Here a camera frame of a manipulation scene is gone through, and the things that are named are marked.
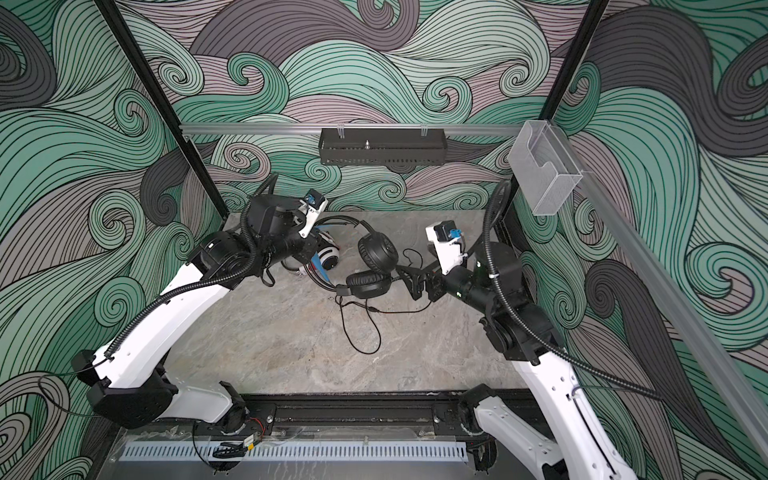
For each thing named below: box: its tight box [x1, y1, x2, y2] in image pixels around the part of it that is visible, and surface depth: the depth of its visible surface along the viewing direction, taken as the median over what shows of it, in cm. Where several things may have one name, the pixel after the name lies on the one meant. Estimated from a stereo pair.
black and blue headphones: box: [305, 215, 399, 299], surface depth 63 cm
